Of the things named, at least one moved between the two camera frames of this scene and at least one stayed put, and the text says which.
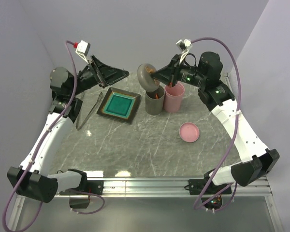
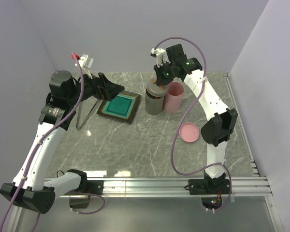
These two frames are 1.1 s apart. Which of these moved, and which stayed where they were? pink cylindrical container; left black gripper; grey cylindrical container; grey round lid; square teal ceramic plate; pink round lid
Moved: grey round lid; left black gripper
Stayed: pink cylindrical container; square teal ceramic plate; grey cylindrical container; pink round lid
